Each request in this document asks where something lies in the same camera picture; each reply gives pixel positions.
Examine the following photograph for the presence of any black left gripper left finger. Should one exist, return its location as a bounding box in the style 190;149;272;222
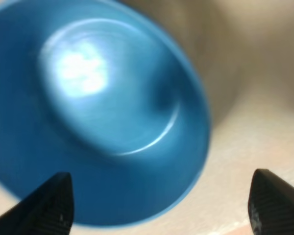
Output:
0;172;74;235

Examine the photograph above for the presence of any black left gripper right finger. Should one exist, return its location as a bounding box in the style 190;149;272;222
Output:
248;169;294;235

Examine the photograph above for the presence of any blue plastic bowl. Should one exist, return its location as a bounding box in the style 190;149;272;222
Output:
0;0;210;228

